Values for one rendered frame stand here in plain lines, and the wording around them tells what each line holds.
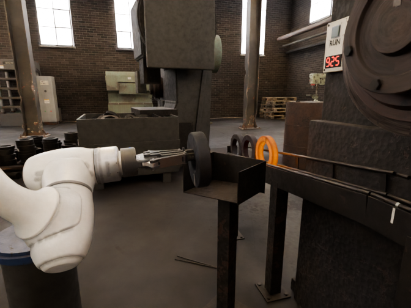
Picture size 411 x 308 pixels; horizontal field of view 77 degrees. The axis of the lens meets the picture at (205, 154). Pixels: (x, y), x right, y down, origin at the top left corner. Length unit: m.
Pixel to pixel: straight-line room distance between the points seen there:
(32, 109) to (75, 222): 6.77
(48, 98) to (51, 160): 9.29
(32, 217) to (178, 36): 2.77
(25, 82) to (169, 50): 4.77
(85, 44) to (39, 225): 10.22
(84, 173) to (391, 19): 0.73
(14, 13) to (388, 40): 7.24
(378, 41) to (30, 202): 0.76
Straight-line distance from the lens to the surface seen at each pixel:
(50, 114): 9.97
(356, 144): 0.99
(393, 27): 0.69
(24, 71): 7.31
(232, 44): 11.38
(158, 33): 3.08
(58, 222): 0.56
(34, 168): 0.69
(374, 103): 0.79
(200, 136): 0.67
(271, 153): 1.28
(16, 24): 7.44
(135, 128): 2.80
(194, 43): 3.19
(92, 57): 10.59
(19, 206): 0.55
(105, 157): 0.66
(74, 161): 0.66
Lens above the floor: 0.97
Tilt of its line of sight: 13 degrees down
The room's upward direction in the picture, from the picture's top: straight up
